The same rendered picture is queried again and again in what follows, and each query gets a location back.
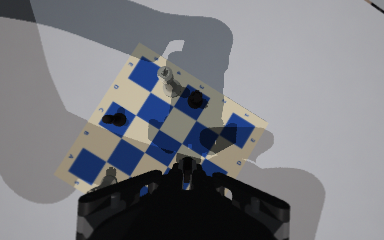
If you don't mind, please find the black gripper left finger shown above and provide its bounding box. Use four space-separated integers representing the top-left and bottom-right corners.
76 159 185 240

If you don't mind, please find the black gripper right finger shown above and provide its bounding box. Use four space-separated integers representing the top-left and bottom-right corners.
190 160 290 240

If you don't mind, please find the blue and cream chessboard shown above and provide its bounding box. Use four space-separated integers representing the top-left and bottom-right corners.
54 43 268 194

